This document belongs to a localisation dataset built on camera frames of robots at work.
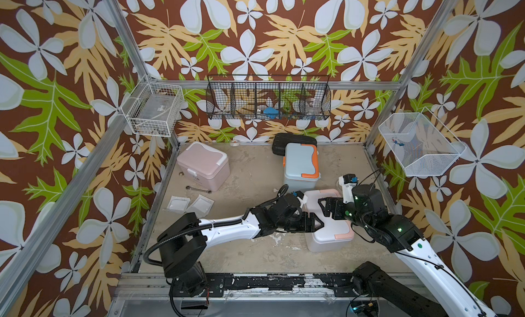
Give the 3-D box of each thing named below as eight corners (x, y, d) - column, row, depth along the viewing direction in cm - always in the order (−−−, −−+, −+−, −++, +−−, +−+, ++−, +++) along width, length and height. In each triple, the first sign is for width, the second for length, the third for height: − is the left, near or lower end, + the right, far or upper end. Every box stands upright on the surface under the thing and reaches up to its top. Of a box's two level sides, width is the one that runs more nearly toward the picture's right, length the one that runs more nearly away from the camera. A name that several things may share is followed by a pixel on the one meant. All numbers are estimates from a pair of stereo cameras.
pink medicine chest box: (182, 179, 106) (172, 161, 94) (200, 159, 115) (193, 140, 103) (218, 196, 100) (212, 179, 88) (234, 173, 108) (231, 155, 97)
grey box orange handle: (283, 196, 100) (286, 178, 88) (280, 162, 114) (283, 143, 102) (316, 196, 100) (324, 178, 88) (309, 162, 114) (315, 143, 102)
